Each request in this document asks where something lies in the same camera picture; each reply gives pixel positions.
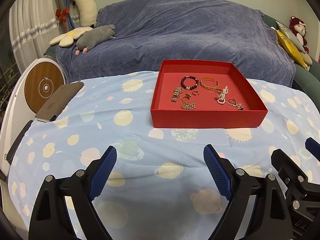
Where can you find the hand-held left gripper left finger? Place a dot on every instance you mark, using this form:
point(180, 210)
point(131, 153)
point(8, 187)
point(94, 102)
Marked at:
point(103, 173)

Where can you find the gold hoop earring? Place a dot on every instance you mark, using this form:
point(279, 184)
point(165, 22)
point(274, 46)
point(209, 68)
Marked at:
point(230, 102)

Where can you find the white plush pillow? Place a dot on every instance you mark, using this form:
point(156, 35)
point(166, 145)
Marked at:
point(86, 7)

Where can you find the yellow cushion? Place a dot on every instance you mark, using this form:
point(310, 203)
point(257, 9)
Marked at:
point(287, 45)

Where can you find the small gold ear cuff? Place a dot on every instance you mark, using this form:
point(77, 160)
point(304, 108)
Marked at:
point(196, 93)

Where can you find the silver grey cushion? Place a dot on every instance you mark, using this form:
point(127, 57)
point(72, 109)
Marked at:
point(287, 31)

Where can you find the red monkey plush toy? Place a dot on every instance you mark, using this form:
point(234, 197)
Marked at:
point(298, 27)

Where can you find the green sofa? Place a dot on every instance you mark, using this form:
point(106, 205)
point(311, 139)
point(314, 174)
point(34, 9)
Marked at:
point(307, 80)

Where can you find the grey plush toy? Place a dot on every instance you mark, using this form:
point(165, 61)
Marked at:
point(95, 36)

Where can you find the blue sofa blanket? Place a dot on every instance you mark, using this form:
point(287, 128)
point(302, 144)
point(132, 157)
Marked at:
point(175, 30)

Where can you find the red ribbon bow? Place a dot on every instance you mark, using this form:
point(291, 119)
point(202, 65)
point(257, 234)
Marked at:
point(62, 13)

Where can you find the flower shaped pillow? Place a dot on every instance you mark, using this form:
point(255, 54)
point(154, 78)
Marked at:
point(67, 36)

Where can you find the cream cushion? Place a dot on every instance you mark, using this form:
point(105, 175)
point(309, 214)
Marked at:
point(303, 58)

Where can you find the brown leather pouch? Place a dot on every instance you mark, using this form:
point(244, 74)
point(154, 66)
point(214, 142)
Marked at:
point(60, 97)

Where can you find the round white wooden-top table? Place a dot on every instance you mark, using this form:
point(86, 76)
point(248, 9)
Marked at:
point(37, 87)

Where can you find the white curtain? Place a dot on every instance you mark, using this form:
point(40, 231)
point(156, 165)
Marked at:
point(30, 15)

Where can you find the gold wristwatch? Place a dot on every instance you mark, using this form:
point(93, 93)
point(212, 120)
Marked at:
point(176, 94)

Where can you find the red cardboard box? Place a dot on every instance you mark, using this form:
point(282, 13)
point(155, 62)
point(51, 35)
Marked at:
point(207, 118)

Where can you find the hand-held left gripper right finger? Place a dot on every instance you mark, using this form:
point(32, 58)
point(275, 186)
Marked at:
point(218, 173)

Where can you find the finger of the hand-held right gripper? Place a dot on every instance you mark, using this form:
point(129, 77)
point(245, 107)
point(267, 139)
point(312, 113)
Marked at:
point(287, 166)
point(313, 143)

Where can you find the dark gem earring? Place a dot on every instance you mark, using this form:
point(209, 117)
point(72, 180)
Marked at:
point(240, 107)

